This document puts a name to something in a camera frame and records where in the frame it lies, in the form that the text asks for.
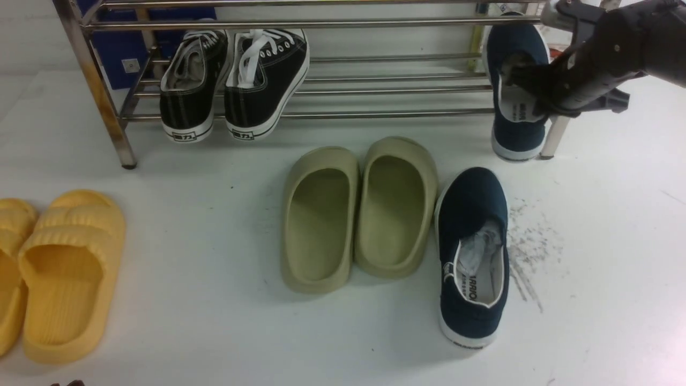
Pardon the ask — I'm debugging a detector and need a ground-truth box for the left yellow slide slipper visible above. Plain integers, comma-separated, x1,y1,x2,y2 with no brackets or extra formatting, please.
1,198,38,356

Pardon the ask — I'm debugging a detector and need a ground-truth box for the right yellow slide slipper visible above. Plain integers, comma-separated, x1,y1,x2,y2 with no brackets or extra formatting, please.
18,190,126,365

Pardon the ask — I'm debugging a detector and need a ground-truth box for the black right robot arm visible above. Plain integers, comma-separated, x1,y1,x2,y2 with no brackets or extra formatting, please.
504,1,685,117

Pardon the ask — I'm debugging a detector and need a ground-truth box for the left olive green slipper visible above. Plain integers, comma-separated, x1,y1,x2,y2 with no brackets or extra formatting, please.
281,146,360,294

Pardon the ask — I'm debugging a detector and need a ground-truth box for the navy slip-on shoe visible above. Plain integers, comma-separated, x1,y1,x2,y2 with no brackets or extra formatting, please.
482,24,550,161
434,168,510,350

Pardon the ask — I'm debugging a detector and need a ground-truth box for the silver metal shoe rack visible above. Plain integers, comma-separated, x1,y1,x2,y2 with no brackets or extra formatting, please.
51,0,622,170

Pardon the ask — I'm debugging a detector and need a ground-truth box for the right olive green slipper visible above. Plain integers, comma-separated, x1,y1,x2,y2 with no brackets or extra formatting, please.
354,136,439,279

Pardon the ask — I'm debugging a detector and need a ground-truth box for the left black canvas sneaker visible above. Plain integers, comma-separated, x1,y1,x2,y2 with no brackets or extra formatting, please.
159,29,230,144

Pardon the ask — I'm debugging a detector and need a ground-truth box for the black canvas sneaker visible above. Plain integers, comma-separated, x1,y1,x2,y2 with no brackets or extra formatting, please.
159,29,230,144
223,29,310,142

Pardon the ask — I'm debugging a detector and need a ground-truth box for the yellow slide slipper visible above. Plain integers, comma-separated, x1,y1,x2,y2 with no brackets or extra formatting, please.
1,198,38,356
18,190,126,365

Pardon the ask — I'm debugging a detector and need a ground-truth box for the blue box behind rack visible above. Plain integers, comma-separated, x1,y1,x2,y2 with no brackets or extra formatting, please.
92,7,217,90

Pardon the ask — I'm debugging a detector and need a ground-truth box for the crumpled paper in left navy shoe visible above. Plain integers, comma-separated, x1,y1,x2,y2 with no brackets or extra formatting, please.
457,220,503,276

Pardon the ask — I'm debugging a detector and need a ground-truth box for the olive green slipper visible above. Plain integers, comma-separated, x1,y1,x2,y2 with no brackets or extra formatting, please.
281,146,360,294
354,136,439,279

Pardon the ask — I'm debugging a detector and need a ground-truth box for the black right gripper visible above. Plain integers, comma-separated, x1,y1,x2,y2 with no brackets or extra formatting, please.
504,1,647,117

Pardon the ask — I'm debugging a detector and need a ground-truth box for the right black canvas sneaker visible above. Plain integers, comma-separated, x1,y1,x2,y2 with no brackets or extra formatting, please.
223,29,310,142

